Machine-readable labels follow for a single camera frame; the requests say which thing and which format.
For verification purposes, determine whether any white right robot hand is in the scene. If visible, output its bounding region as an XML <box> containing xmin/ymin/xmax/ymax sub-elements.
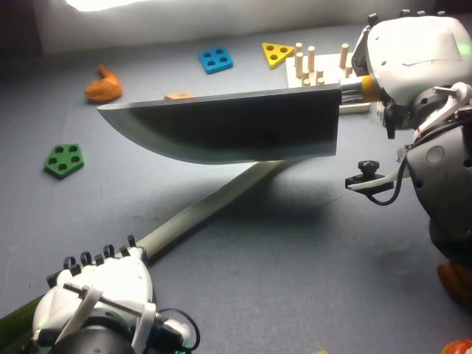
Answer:
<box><xmin>352</xmin><ymin>10</ymin><xmax>472</xmax><ymax>140</ymax></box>

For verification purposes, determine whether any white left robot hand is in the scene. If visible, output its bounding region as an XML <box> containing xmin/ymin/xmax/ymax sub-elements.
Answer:
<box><xmin>31</xmin><ymin>235</ymin><xmax>158</xmax><ymax>335</ymax></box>

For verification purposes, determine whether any pale green leek stalk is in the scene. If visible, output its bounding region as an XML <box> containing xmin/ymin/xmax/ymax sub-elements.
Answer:
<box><xmin>0</xmin><ymin>159</ymin><xmax>287</xmax><ymax>354</ymax></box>

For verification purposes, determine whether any large kitchen knife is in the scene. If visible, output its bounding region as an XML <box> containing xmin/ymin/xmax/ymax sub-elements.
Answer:
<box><xmin>97</xmin><ymin>75</ymin><xmax>383</xmax><ymax>166</ymax></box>

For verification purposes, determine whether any wooden peg board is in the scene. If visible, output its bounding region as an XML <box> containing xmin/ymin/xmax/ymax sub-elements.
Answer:
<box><xmin>285</xmin><ymin>42</ymin><xmax>372</xmax><ymax>114</ymax></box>

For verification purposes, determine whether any blue square block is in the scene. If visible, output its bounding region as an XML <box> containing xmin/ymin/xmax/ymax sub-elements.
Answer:
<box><xmin>198</xmin><ymin>46</ymin><xmax>235</xmax><ymax>75</ymax></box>

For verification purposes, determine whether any green pentagon block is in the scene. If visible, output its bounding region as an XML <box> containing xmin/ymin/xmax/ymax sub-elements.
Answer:
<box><xmin>44</xmin><ymin>143</ymin><xmax>86</xmax><ymax>181</ymax></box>

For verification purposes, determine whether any yellow triangle block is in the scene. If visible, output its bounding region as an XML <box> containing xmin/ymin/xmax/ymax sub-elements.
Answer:
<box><xmin>261</xmin><ymin>42</ymin><xmax>296</xmax><ymax>70</ymax></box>

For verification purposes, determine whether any grey table cloth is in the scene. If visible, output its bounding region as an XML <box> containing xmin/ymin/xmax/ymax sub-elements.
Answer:
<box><xmin>0</xmin><ymin>21</ymin><xmax>472</xmax><ymax>354</ymax></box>

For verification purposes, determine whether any orange toy chicken wing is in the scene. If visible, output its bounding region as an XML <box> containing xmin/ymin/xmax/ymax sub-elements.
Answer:
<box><xmin>85</xmin><ymin>64</ymin><xmax>123</xmax><ymax>104</ymax></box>

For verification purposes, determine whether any brown ribbed toy food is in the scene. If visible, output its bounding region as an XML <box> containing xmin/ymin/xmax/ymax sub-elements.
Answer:
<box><xmin>437</xmin><ymin>260</ymin><xmax>472</xmax><ymax>307</ymax></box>

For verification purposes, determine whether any red orange toy food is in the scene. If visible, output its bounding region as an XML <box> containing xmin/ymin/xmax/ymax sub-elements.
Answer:
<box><xmin>440</xmin><ymin>339</ymin><xmax>472</xmax><ymax>354</ymax></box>

